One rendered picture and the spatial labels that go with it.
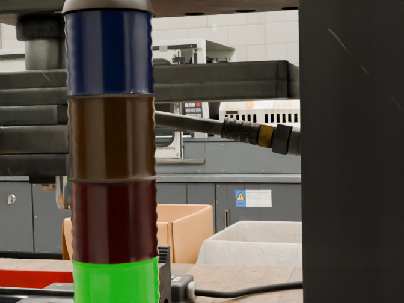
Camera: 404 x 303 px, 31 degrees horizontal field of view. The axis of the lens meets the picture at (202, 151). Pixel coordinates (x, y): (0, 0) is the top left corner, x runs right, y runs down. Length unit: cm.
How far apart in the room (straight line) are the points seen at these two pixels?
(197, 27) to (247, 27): 52
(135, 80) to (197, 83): 22
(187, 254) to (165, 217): 47
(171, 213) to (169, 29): 422
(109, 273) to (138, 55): 9
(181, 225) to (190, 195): 233
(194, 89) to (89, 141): 23
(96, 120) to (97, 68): 2
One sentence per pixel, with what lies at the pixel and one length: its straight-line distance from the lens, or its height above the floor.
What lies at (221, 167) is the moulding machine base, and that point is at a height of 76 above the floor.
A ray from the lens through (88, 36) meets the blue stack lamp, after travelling 30.
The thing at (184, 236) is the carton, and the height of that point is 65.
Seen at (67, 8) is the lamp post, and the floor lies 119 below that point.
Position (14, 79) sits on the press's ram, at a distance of 58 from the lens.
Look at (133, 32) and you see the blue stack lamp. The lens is 30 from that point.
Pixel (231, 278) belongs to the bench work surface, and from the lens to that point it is 110.
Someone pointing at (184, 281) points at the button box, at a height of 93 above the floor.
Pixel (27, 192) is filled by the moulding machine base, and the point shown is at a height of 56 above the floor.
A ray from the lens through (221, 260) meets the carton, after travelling 286.
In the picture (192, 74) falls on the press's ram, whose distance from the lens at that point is 52.
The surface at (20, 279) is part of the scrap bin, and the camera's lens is 93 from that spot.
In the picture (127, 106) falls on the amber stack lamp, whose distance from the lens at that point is 30.
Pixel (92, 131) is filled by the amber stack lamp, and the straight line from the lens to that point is 30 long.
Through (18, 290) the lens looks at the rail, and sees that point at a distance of 70.
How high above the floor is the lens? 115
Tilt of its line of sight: 3 degrees down
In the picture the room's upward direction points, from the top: 1 degrees counter-clockwise
